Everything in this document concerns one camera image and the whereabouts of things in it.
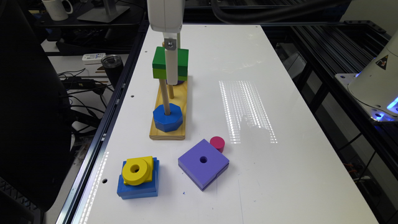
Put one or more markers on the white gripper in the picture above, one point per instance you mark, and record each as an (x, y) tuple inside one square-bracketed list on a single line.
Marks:
[(167, 16)]

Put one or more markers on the green square block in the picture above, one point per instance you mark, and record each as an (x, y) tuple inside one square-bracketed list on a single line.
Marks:
[(159, 64)]

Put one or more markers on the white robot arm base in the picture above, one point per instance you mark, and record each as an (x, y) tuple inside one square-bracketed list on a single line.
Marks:
[(375, 87)]

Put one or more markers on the blue octagon block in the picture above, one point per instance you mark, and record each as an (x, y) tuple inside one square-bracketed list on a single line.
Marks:
[(167, 123)]

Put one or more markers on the pink cylinder block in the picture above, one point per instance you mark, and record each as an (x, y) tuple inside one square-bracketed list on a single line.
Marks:
[(218, 143)]

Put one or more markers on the large purple square block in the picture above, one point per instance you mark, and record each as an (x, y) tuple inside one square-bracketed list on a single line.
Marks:
[(203, 163)]

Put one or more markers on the blue square block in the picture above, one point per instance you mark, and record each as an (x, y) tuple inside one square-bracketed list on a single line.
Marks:
[(147, 189)]

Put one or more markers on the front wooden peg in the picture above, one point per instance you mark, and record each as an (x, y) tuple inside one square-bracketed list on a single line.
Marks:
[(165, 96)]

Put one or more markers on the wooden peg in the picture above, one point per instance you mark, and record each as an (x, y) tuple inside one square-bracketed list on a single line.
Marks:
[(165, 96), (171, 91)]

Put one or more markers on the middle wooden peg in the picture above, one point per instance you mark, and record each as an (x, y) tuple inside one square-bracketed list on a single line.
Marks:
[(171, 91)]

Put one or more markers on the wooden peg base board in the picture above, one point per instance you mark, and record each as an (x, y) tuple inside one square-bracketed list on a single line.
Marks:
[(180, 99)]

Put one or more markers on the black tumbler cup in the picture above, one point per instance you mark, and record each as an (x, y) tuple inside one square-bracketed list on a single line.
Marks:
[(113, 66)]

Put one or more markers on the monitor stand base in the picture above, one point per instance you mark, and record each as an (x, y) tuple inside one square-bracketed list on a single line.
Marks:
[(106, 15)]

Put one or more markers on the white mug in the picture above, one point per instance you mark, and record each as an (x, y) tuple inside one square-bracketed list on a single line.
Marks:
[(56, 9)]

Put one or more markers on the black office chair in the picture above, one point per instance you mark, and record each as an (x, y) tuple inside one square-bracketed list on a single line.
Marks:
[(35, 133)]

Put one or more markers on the yellow ring block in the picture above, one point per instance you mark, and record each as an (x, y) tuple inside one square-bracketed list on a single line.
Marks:
[(137, 171)]

